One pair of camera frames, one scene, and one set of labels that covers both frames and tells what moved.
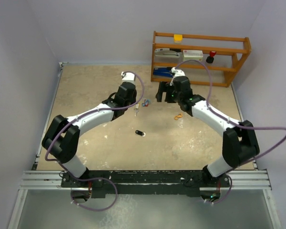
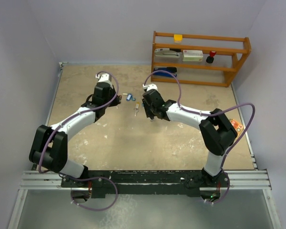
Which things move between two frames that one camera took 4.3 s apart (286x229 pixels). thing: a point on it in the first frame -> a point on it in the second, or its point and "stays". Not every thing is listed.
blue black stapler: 163,71 stays
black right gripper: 164,87 -> 148,113
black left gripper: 133,100 -> 115,102
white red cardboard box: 189,55 stays
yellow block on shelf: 178,38 stays
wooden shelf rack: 207,60 stays
